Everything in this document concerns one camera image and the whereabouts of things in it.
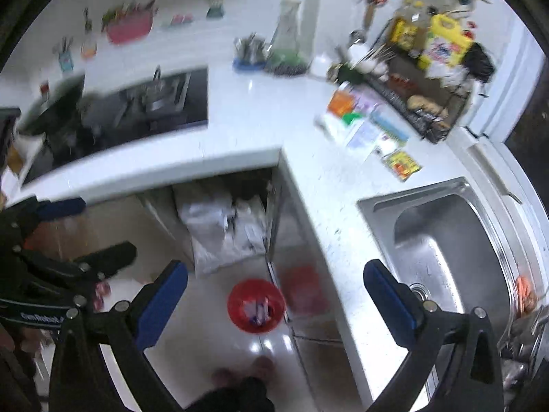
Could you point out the black plastic bag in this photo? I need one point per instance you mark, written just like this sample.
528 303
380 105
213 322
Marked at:
478 63

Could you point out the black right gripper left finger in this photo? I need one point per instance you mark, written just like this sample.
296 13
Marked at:
80 379

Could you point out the white box with magenta square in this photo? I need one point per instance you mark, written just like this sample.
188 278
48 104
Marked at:
385 145

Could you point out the ginger root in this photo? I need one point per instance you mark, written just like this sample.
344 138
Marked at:
421 105

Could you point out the yellow snack wrapper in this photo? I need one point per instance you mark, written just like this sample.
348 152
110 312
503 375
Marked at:
401 164

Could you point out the orange snack bag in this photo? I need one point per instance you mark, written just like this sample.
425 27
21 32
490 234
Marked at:
341 103

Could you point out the green box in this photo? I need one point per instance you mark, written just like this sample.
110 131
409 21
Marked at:
352 119

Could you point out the blue scrub brush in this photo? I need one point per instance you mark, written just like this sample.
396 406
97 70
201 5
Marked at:
396 134

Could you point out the clear purple label bottle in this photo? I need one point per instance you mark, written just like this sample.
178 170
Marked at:
366 100

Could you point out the black gas stove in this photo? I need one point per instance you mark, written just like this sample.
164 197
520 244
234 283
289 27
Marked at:
158 106

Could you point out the stainless steel sink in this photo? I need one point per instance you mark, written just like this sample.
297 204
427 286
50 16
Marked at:
439 241

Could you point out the black wire dish rack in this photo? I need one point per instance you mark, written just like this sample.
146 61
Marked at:
449 87

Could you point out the printed paper sheet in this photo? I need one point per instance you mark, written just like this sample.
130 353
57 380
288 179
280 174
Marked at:
362 135

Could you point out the glass carafe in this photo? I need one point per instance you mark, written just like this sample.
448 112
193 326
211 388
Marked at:
284 58

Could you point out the white lidded sugar jar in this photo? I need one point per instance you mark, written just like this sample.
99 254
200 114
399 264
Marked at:
320 65

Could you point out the yellow detergent jug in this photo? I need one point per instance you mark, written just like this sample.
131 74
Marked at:
445 44

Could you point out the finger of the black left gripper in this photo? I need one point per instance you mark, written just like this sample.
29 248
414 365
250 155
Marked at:
21 219
107 257

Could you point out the black wok with lid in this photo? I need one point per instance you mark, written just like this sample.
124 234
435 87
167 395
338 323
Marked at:
52 112

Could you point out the orange sponge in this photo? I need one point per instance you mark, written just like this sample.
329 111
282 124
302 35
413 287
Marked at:
526 297

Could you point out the red trash bin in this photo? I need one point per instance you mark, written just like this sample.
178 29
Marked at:
256 306

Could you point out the white plastic bags under counter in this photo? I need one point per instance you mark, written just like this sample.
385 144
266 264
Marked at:
224 229

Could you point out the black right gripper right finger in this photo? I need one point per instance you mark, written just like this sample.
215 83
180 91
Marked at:
473 378

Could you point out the oil bottle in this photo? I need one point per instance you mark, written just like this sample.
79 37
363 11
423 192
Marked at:
409 28

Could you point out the dark green gold-handled mug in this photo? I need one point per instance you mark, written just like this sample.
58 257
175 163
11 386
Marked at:
342 72

